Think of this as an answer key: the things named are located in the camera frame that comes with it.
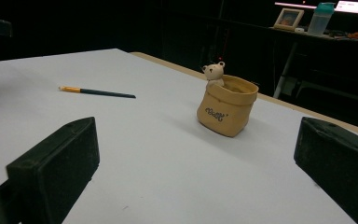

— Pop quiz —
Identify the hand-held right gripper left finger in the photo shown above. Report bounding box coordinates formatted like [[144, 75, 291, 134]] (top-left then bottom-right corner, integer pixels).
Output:
[[6, 116, 101, 224]]

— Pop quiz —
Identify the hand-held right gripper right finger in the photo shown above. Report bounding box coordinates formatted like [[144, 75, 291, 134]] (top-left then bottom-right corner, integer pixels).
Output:
[[293, 116, 358, 224]]

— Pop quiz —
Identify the dark pencil with orange tip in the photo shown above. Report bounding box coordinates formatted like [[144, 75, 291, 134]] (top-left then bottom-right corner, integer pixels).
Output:
[[58, 85, 137, 100]]

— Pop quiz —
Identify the tan bear pen holder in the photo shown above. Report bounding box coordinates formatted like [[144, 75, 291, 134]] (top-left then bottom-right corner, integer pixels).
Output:
[[196, 61, 260, 138]]

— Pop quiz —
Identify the white table sheet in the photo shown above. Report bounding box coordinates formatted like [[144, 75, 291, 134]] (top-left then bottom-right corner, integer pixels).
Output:
[[0, 48, 358, 224]]

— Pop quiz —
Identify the desk with white legs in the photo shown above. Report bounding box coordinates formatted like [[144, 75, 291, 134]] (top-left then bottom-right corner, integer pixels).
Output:
[[268, 26, 358, 101]]

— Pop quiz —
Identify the clear bottle with teal lid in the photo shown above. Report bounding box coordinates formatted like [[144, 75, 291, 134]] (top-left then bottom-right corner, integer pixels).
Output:
[[307, 2, 337, 37]]

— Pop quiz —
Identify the lit monitor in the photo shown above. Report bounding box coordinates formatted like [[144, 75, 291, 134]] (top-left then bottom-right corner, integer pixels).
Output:
[[274, 0, 358, 16]]

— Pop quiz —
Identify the wooden photo frame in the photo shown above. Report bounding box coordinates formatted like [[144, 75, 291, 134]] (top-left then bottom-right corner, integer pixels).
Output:
[[272, 7, 306, 33]]

